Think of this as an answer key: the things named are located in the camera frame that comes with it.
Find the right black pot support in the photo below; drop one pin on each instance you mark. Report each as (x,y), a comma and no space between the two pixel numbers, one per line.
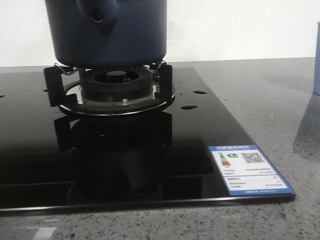
(64,91)

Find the blue cooking pot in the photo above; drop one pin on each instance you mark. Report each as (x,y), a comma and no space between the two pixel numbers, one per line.
(96,34)

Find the right black gas burner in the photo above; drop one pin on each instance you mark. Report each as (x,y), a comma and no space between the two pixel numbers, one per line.
(113,85)

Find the blue energy label sticker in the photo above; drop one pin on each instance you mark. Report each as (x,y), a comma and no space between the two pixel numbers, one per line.
(246,171)

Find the black glass gas stove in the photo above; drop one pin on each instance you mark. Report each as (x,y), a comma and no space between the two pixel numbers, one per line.
(51,163)

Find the light blue container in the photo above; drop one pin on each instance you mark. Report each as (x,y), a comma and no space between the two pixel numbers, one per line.
(316,81)

